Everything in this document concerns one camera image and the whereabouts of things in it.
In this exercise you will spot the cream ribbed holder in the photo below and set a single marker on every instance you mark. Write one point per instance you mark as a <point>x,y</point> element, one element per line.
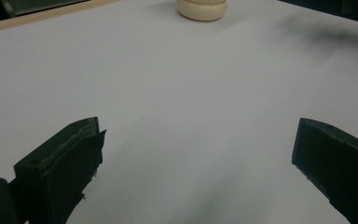
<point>202,11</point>

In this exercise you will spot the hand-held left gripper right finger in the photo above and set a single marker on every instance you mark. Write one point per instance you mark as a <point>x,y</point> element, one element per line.
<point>338,168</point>

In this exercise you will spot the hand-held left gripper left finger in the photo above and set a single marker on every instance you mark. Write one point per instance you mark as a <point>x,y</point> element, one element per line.
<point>59,168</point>

